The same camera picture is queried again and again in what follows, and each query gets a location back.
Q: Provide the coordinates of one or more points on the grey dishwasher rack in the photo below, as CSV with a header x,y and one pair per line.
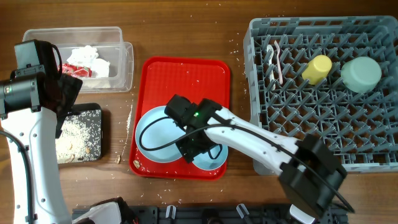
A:
x,y
360,129

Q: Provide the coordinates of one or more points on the peanut on table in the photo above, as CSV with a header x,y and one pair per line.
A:
x,y
118,159

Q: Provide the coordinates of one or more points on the white plastic spoon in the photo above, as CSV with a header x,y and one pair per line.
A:
x,y
270,48

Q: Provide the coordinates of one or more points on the white plastic fork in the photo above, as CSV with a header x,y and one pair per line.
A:
x,y
278,62

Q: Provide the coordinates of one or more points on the clear plastic waste bin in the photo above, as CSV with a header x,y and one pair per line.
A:
x,y
111,47

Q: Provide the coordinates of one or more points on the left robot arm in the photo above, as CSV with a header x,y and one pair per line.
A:
x,y
30,107

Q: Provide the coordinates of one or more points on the black food waste tray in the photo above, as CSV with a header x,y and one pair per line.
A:
x,y
84,137

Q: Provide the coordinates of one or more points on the red serving tray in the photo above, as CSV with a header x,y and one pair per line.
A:
x,y
195,79

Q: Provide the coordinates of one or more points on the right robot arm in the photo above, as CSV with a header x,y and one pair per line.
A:
x,y
307,170

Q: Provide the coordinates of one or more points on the red snack wrapper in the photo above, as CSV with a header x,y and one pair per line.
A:
x,y
76,71

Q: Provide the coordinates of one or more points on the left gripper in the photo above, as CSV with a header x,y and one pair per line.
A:
x,y
71,86

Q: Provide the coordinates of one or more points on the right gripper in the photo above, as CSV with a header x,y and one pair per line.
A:
x,y
188,150

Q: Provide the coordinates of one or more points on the large light blue plate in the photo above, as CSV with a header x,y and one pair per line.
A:
x,y
158,134

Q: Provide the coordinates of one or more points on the yellow plastic cup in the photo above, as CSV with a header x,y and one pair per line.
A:
x,y
317,69

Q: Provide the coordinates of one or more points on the green small bowl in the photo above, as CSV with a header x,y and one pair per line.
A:
x,y
361,74

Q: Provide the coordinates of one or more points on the white paper napkin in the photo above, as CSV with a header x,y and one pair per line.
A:
x,y
88,56

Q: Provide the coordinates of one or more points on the peanut on tray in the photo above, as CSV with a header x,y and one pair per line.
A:
x,y
136,164

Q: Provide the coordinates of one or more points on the light blue bowl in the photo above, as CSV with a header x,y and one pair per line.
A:
x,y
213,159

